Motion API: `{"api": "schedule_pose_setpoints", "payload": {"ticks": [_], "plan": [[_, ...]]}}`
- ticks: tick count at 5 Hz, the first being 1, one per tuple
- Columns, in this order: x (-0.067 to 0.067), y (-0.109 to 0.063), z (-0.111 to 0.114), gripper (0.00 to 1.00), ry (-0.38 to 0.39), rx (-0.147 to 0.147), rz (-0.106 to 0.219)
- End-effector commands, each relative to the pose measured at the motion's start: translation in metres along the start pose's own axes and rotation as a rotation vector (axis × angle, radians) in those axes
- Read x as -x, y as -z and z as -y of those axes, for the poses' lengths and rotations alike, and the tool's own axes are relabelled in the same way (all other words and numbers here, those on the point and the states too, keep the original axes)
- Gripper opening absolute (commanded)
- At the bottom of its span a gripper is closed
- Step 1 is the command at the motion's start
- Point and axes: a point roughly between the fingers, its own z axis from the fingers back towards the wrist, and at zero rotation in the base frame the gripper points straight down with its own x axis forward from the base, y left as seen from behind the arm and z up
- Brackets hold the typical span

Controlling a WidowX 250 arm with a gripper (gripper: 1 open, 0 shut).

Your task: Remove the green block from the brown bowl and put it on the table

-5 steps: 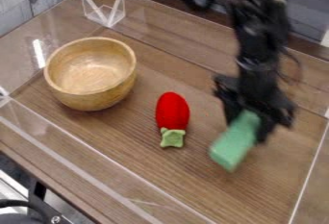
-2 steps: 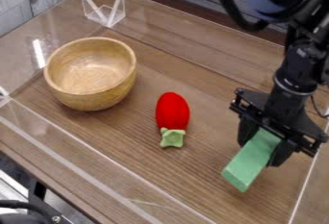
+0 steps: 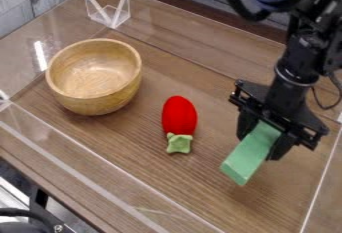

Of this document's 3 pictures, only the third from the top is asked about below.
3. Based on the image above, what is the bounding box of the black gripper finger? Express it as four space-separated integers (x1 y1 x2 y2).
267 133 297 161
237 108 261 140

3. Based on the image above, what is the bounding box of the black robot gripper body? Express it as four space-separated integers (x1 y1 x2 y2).
229 79 329 150

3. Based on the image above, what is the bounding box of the green rectangular block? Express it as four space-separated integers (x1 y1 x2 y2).
221 121 281 186

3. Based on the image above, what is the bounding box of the brown wooden bowl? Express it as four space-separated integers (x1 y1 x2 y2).
46 38 142 116

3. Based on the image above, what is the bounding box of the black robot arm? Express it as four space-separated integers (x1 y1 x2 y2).
227 0 342 160

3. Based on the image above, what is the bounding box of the red plush strawberry toy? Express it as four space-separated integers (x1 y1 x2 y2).
162 96 198 154

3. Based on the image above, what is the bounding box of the clear acrylic corner bracket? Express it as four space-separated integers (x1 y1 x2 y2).
84 0 131 29

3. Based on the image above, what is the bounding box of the clear acrylic tray wall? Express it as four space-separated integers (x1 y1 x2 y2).
0 99 223 233

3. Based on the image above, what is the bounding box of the black table leg bracket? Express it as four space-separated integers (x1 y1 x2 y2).
30 187 76 233

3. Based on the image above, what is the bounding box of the black cable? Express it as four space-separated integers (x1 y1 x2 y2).
0 207 51 233

